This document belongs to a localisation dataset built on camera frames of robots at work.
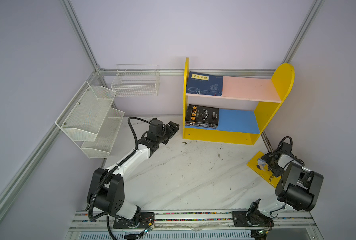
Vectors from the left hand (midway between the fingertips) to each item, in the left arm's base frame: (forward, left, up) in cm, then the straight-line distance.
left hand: (175, 129), depth 84 cm
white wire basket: (+32, +29, +12) cm, 45 cm away
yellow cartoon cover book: (-11, -51, -20) cm, 56 cm away
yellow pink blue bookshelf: (+9, -44, -7) cm, 45 cm away
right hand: (-12, -59, -17) cm, 62 cm away
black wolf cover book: (+7, -21, -5) cm, 23 cm away
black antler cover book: (+15, -16, -2) cm, 22 cm away
